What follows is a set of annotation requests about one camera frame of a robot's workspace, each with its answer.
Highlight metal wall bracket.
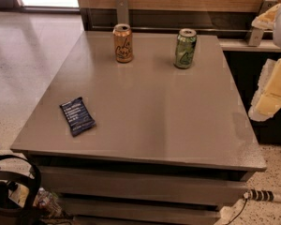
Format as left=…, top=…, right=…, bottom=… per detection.
left=115, top=0, right=129, bottom=23
left=245, top=0, right=280, bottom=47

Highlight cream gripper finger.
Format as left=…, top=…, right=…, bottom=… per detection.
left=251, top=3, right=281, bottom=30
left=248, top=58, right=281, bottom=122

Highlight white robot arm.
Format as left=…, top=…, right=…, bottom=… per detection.
left=248, top=3, right=281, bottom=122

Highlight blue RXBAR blueberry wrapper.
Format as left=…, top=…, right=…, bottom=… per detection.
left=60, top=97, right=96, bottom=137

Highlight grey drawer cabinet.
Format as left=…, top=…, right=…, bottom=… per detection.
left=13, top=32, right=266, bottom=225

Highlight left metal wall bracket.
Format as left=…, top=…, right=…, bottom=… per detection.
left=115, top=0, right=129, bottom=23

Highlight black cable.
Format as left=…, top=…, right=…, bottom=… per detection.
left=224, top=198, right=249, bottom=225

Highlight orange LaCroix can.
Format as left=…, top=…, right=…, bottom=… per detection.
left=112, top=23, right=133, bottom=63

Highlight green LaCroix can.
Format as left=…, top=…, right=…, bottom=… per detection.
left=174, top=28, right=197, bottom=69

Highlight black headphones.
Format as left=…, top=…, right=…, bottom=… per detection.
left=0, top=155, right=41, bottom=225

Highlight right metal wall bracket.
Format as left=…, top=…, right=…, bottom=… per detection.
left=245, top=0, right=280, bottom=47

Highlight white power strip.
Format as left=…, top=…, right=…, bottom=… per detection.
left=244, top=189, right=281, bottom=203

